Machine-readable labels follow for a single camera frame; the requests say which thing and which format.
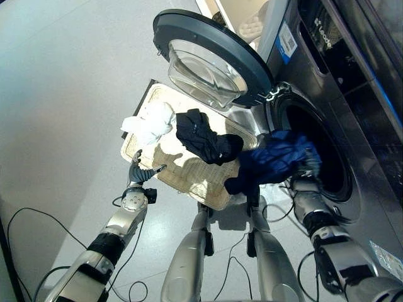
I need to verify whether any black garment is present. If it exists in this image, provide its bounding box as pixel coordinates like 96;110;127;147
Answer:
175;108;244;166

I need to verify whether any robot left leg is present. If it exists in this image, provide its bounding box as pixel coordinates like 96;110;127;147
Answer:
160;203;215;302

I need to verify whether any black cable between legs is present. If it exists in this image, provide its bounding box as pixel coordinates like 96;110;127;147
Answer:
213;232;253;302

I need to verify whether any white quilted object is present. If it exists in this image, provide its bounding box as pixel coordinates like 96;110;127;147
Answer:
237;12;264;42

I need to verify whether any silver front-loading washing machine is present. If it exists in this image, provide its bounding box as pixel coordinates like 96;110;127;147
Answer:
226;0;403;284

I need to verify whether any robot right leg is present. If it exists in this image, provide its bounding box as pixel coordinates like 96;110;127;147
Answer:
246;194;305;302

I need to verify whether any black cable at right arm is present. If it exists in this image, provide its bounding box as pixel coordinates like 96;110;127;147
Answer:
261;184;311;237

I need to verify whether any beige woven laundry basket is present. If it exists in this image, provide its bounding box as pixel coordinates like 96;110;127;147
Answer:
120;82;259;211

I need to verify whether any white garment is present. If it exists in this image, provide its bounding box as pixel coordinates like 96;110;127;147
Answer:
120;101;177;146

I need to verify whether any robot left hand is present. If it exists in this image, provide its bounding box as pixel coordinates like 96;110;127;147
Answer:
127;149;168;187

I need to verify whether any long black floor cable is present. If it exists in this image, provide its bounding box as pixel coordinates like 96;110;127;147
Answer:
6;206;88;302

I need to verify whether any robot leg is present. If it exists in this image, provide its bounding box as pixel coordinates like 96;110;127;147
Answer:
246;194;305;302
160;203;215;302

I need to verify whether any blue garment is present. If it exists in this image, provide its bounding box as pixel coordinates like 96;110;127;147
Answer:
224;130;322;205

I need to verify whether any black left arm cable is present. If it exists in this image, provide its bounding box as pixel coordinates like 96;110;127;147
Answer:
33;196;149;302

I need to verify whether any silver label sticker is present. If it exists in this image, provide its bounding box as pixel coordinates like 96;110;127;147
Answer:
368;240;403;274

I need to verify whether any round washing machine door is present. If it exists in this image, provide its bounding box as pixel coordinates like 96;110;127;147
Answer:
152;8;274;111

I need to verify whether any blue and white sticker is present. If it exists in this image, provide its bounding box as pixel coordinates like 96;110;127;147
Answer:
278;21;298;65

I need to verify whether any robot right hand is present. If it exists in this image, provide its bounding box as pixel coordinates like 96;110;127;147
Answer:
294;153;323;185

